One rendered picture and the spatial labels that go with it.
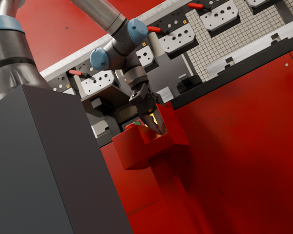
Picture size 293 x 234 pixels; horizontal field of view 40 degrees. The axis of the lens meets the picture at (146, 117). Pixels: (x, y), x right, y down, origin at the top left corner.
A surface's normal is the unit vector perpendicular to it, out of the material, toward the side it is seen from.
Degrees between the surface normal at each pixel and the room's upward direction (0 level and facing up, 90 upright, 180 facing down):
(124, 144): 90
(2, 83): 72
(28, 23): 90
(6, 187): 90
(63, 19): 90
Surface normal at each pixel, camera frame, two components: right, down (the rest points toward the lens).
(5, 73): -0.13, -0.55
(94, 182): 0.80, -0.48
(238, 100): -0.30, -0.17
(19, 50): 0.59, -0.47
